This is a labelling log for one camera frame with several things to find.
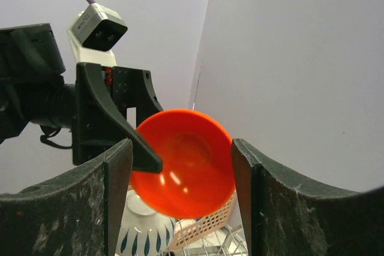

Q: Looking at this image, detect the beige speckled bowl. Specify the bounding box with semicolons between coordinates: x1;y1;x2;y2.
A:
115;190;176;255

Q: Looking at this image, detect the peach plastic file organizer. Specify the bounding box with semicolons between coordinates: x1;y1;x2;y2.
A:
169;192;236;250

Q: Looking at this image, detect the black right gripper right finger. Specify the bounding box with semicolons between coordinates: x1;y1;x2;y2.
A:
231;138;383;255

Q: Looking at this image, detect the red bowl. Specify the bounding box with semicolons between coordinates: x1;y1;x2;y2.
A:
130;109;235;218

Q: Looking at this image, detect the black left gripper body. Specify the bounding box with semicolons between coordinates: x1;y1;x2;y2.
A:
1;23;76;143

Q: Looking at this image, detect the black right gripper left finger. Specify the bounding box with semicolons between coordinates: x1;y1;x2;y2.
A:
1;139;133;255

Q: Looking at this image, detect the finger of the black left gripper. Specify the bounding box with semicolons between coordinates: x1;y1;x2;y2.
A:
72;62;163;173
111;66;163;127

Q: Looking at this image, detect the steel wire dish rack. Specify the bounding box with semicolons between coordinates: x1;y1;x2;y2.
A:
163;219;248;256

